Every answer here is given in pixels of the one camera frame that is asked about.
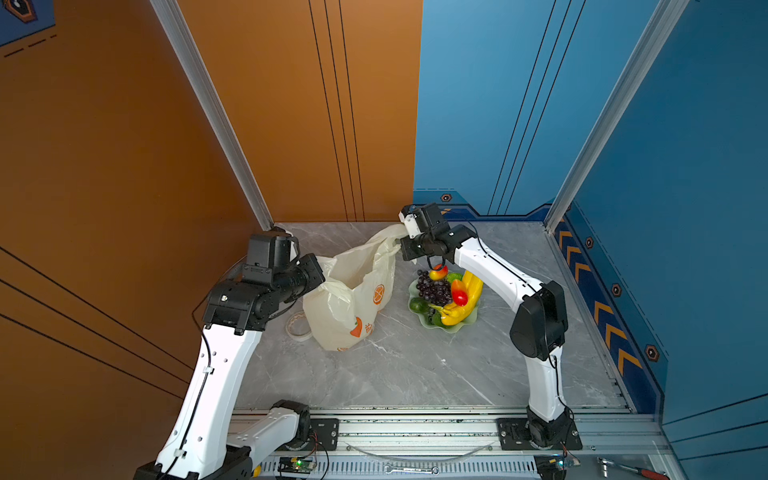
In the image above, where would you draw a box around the red yellow mango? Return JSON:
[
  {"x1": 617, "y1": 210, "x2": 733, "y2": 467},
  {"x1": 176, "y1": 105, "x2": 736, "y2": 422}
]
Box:
[{"x1": 428, "y1": 264, "x2": 449, "y2": 281}]

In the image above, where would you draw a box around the cream plastic bag orange print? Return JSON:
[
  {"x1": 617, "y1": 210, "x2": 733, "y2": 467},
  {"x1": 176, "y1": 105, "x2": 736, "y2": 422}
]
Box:
[{"x1": 303, "y1": 224, "x2": 407, "y2": 351}]

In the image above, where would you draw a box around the yellow banana bunch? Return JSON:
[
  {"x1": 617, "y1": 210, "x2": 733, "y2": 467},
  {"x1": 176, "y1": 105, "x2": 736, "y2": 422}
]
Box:
[{"x1": 429, "y1": 270, "x2": 484, "y2": 327}]

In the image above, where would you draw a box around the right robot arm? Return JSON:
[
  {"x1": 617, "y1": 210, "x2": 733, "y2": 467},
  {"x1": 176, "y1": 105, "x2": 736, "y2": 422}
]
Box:
[{"x1": 399, "y1": 203, "x2": 583, "y2": 450}]

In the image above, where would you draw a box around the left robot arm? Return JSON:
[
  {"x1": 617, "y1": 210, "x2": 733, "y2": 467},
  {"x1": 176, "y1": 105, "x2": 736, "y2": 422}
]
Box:
[{"x1": 134, "y1": 227, "x2": 324, "y2": 479}]

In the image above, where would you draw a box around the clear tape roll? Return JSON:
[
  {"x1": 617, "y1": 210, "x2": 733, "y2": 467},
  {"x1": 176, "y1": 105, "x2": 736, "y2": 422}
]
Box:
[{"x1": 285, "y1": 312, "x2": 313, "y2": 343}]

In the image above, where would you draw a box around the dark purple grape bunch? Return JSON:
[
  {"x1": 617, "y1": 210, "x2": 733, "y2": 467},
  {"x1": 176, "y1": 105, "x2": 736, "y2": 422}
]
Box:
[{"x1": 416, "y1": 270, "x2": 452, "y2": 307}]

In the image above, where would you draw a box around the red orange mango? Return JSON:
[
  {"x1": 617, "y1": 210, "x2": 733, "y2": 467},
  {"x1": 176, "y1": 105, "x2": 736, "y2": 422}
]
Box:
[{"x1": 451, "y1": 280, "x2": 469, "y2": 307}]

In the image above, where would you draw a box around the green avocado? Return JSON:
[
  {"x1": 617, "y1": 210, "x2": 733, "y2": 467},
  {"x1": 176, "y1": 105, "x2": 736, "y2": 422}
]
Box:
[{"x1": 408, "y1": 297, "x2": 431, "y2": 315}]

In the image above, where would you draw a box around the light green fruit plate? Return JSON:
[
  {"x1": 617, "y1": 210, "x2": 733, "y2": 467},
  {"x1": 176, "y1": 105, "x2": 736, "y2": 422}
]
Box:
[{"x1": 408, "y1": 271, "x2": 484, "y2": 333}]

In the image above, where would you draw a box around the green circuit board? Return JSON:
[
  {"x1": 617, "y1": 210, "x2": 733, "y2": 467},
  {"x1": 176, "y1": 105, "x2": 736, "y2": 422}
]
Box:
[{"x1": 276, "y1": 456, "x2": 318, "y2": 479}]

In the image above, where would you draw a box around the silver wrench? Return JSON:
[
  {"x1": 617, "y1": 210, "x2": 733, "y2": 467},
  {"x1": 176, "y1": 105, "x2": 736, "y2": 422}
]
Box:
[{"x1": 384, "y1": 464, "x2": 440, "y2": 475}]

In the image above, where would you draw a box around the small right circuit board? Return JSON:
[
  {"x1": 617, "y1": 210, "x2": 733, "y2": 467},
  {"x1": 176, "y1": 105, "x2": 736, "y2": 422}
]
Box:
[{"x1": 534, "y1": 456, "x2": 581, "y2": 480}]

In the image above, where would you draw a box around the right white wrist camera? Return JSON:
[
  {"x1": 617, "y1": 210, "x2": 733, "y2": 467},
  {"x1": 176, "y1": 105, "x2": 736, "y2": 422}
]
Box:
[{"x1": 398, "y1": 204, "x2": 421, "y2": 239}]

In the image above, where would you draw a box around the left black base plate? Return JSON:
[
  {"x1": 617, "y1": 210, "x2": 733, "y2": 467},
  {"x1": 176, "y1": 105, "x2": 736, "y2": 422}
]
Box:
[{"x1": 277, "y1": 418, "x2": 340, "y2": 452}]

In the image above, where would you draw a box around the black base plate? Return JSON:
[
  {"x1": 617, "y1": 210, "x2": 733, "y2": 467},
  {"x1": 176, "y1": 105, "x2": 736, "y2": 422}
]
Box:
[
  {"x1": 277, "y1": 418, "x2": 340, "y2": 452},
  {"x1": 496, "y1": 413, "x2": 583, "y2": 451}
]

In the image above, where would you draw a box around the aluminium rail frame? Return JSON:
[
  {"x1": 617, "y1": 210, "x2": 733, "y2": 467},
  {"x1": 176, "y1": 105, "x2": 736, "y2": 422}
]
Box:
[{"x1": 256, "y1": 407, "x2": 685, "y2": 479}]

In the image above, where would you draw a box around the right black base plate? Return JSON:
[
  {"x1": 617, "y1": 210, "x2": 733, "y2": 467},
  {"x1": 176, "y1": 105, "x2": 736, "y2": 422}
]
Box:
[{"x1": 496, "y1": 413, "x2": 583, "y2": 451}]

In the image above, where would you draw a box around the red handled tool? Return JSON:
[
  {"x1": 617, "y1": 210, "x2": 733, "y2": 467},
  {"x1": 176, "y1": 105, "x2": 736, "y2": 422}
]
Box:
[{"x1": 597, "y1": 457, "x2": 670, "y2": 480}]

